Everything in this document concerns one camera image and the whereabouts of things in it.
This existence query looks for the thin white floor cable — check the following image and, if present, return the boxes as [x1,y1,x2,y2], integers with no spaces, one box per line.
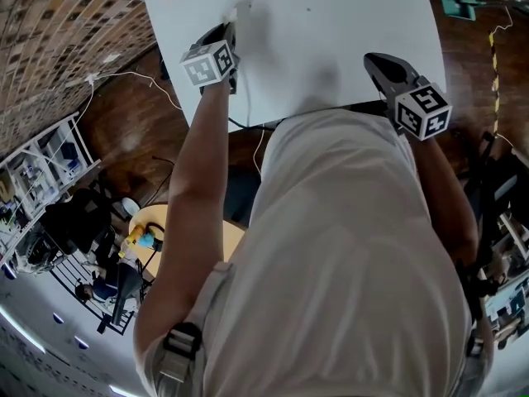
[39,69,183,169]

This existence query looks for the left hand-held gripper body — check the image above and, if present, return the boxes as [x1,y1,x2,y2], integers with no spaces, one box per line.
[179,23,242,96]

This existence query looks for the yellow black striped tape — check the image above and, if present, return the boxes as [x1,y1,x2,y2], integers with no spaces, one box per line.
[488,30,502,136]

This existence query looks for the white table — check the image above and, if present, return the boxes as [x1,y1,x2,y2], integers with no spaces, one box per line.
[141,0,448,132]

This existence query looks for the black tripod stand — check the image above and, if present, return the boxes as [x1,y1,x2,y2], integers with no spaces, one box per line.
[465,132,522,272]

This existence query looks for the white tissue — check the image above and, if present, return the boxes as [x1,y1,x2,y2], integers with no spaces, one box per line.
[222,0,253,24]

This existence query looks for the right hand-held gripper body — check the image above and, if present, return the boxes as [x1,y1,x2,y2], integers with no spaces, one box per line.
[370,65,454,142]

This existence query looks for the person's white shirt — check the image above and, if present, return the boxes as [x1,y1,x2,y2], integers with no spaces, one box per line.
[132,108,496,397]

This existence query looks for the grey harness strap with buckle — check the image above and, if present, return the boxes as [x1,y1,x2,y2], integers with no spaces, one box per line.
[156,261,235,388]

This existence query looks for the round wooden side table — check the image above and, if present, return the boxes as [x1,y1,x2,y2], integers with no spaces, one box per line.
[128,203,247,281]

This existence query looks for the person's right forearm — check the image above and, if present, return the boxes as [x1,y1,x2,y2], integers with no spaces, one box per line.
[407,133,482,264]

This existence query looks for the black metal railing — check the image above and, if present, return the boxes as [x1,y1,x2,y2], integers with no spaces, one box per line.
[48,249,146,337]

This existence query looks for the black harness strap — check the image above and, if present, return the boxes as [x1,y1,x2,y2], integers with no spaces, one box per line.
[453,257,497,360]

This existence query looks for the white bowl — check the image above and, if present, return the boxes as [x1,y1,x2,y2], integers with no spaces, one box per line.
[121,197,142,219]

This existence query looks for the green dustpan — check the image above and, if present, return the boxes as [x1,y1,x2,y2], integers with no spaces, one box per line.
[437,0,488,21]

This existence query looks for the white metal shelf unit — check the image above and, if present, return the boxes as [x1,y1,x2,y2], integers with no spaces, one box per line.
[0,111,102,274]

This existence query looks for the person's left forearm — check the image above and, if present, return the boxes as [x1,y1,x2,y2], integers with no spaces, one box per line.
[164,79,232,239]

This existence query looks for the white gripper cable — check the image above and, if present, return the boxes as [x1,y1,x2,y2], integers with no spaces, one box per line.
[237,54,266,178]

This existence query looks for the black office chair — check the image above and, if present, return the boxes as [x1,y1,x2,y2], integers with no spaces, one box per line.
[40,187,117,257]

